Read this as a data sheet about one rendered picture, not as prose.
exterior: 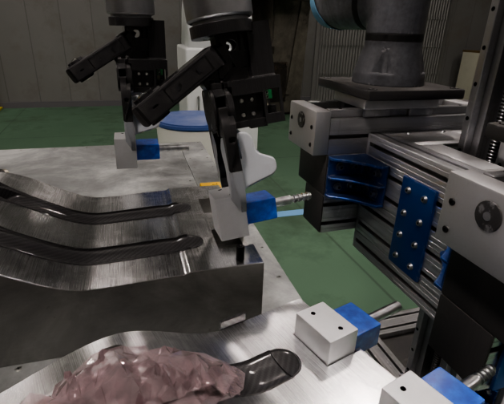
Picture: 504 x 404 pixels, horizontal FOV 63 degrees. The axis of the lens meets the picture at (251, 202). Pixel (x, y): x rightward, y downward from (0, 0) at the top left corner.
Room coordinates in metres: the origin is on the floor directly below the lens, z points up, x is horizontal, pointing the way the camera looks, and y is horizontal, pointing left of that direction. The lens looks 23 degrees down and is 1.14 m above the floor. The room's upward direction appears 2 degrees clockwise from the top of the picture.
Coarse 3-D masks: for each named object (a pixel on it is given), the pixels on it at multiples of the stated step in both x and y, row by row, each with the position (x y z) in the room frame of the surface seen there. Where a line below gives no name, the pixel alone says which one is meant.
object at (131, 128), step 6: (132, 96) 0.69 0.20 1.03; (138, 96) 0.69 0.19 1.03; (138, 120) 0.69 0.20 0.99; (126, 126) 0.67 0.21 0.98; (132, 126) 0.67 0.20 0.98; (138, 126) 0.68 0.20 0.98; (150, 126) 0.69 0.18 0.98; (156, 126) 0.69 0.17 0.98; (126, 132) 0.67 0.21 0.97; (132, 132) 0.68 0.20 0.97; (138, 132) 0.68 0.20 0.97; (126, 138) 0.68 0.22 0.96; (132, 138) 0.68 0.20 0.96; (132, 144) 0.68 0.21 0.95; (132, 150) 0.68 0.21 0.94
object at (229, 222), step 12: (216, 192) 0.48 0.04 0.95; (228, 192) 0.47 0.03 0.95; (252, 192) 0.50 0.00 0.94; (264, 192) 0.49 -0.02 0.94; (216, 204) 0.45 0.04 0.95; (228, 204) 0.45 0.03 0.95; (252, 204) 0.46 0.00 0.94; (264, 204) 0.46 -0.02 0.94; (276, 204) 0.48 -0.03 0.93; (216, 216) 0.45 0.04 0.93; (228, 216) 0.45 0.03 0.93; (240, 216) 0.45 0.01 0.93; (252, 216) 0.46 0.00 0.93; (264, 216) 0.46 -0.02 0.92; (276, 216) 0.47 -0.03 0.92; (216, 228) 0.47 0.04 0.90; (228, 228) 0.44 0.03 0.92; (240, 228) 0.45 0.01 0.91
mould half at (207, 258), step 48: (48, 192) 0.56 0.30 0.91; (144, 192) 0.62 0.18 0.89; (192, 192) 0.62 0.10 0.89; (48, 240) 0.43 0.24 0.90; (96, 240) 0.46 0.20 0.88; (144, 240) 0.46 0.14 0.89; (0, 288) 0.33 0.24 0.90; (48, 288) 0.35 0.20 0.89; (96, 288) 0.36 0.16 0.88; (144, 288) 0.37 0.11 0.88; (192, 288) 0.39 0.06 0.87; (240, 288) 0.40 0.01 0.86; (0, 336) 0.33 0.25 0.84; (48, 336) 0.34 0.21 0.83; (96, 336) 0.36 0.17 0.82
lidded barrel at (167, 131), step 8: (176, 112) 2.73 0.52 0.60; (184, 112) 2.74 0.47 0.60; (192, 112) 2.75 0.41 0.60; (200, 112) 2.76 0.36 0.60; (168, 120) 2.48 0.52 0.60; (176, 120) 2.49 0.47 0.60; (184, 120) 2.49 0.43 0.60; (192, 120) 2.50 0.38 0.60; (200, 120) 2.51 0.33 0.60; (160, 128) 2.45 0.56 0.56; (168, 128) 2.38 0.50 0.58; (176, 128) 2.36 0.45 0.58; (184, 128) 2.35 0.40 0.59; (192, 128) 2.35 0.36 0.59; (200, 128) 2.36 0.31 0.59; (160, 136) 2.46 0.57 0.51; (168, 136) 2.40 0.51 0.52; (176, 136) 2.37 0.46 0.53; (184, 136) 2.36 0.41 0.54; (192, 136) 2.36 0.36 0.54; (200, 136) 2.37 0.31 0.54; (208, 136) 2.39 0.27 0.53; (208, 144) 2.40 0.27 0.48; (208, 152) 2.40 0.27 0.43
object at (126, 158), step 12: (120, 132) 0.73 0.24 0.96; (120, 144) 0.69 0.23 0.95; (144, 144) 0.70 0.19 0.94; (156, 144) 0.71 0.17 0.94; (180, 144) 0.74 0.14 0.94; (120, 156) 0.69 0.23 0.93; (132, 156) 0.69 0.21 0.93; (144, 156) 0.70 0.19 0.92; (156, 156) 0.71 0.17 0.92; (120, 168) 0.69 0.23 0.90
